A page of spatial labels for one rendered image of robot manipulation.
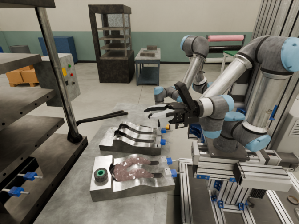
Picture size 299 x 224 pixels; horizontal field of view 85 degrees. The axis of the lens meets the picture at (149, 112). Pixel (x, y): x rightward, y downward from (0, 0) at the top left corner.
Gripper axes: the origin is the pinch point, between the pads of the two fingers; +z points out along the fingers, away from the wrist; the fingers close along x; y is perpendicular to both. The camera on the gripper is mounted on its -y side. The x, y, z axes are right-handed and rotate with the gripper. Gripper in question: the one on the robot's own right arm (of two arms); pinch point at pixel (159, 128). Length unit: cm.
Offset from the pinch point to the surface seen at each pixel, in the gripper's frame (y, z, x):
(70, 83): -80, -43, 14
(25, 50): -524, -117, 444
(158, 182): 1.7, 15.0, -44.3
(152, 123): -10.7, 8.5, 28.9
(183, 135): 22, 81, 129
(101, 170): -31, 2, -49
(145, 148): -10.2, 7.7, -17.1
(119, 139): -30.0, -1.3, -17.9
